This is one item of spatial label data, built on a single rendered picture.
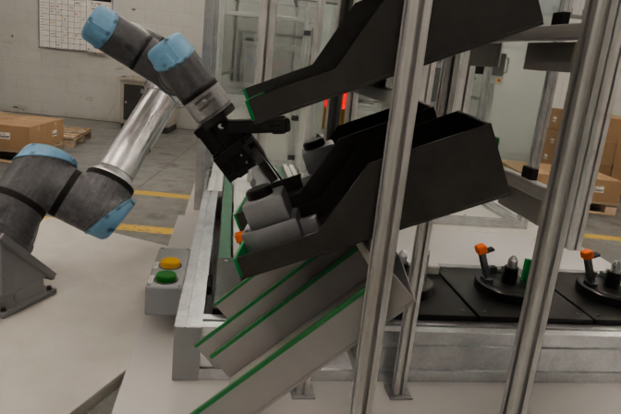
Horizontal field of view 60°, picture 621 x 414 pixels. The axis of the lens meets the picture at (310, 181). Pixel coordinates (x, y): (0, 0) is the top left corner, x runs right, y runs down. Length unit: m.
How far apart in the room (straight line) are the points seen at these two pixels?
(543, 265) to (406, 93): 0.22
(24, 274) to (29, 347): 0.18
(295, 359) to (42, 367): 0.57
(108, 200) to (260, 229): 0.72
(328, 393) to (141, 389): 0.31
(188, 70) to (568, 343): 0.85
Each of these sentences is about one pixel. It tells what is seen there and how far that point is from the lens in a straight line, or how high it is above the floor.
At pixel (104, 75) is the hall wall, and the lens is 9.65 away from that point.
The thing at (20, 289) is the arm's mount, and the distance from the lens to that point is 1.24.
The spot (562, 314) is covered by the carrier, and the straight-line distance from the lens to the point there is 1.20.
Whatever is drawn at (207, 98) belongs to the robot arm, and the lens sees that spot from 0.96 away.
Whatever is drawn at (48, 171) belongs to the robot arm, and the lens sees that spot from 1.27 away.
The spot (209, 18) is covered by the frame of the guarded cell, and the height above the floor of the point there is 1.50.
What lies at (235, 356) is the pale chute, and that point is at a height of 1.02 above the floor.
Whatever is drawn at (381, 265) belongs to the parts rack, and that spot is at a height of 1.23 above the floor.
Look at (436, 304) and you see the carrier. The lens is 1.10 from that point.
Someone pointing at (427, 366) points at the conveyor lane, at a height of 0.89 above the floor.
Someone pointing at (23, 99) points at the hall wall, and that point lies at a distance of 10.24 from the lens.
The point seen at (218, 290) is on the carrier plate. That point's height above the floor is 0.97.
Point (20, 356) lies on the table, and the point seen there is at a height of 0.86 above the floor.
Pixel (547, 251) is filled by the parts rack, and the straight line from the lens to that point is 0.58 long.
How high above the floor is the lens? 1.41
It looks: 13 degrees down
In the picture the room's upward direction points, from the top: 6 degrees clockwise
